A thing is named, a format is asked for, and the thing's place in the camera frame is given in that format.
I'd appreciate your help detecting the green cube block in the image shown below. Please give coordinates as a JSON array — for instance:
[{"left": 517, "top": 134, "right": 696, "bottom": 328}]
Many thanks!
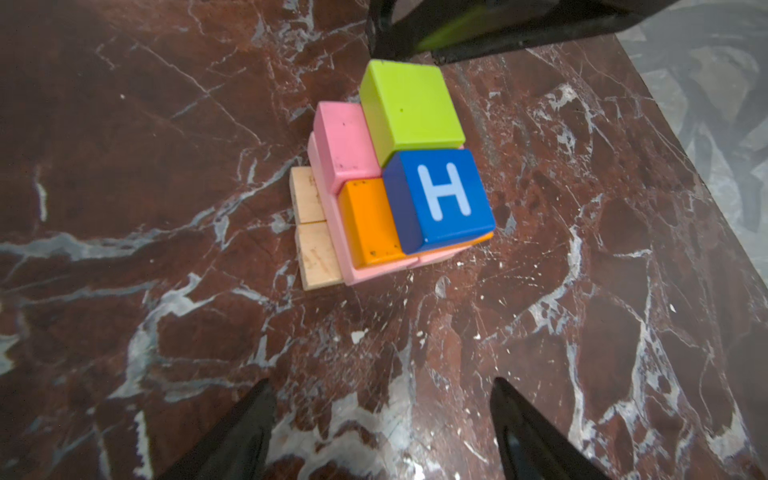
[{"left": 360, "top": 60, "right": 466, "bottom": 167}]

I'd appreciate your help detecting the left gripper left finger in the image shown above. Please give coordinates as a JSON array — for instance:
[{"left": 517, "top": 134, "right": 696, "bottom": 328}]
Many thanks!
[{"left": 159, "top": 379, "right": 277, "bottom": 479}]

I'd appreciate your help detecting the blue letter H block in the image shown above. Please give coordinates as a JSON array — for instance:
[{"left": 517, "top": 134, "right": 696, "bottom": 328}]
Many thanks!
[{"left": 382, "top": 149, "right": 496, "bottom": 255}]

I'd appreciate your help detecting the orange wood block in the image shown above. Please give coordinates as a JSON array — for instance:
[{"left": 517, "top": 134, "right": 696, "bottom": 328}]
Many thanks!
[{"left": 338, "top": 178, "right": 493, "bottom": 267}]

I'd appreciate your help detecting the natural wood block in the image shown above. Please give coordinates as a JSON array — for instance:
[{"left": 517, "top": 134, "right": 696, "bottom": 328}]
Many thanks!
[
  {"left": 289, "top": 166, "right": 325, "bottom": 224},
  {"left": 295, "top": 222, "right": 343, "bottom": 291}
]

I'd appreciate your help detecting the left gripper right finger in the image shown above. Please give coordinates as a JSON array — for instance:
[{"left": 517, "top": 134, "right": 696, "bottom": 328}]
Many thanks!
[{"left": 490, "top": 377, "right": 607, "bottom": 480}]

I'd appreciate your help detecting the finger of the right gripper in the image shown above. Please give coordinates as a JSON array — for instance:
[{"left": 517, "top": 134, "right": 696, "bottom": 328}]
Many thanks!
[{"left": 366, "top": 0, "right": 675, "bottom": 65}]

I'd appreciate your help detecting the pink long block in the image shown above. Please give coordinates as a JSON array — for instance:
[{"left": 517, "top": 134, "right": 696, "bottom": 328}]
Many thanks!
[{"left": 307, "top": 133, "right": 418, "bottom": 286}]

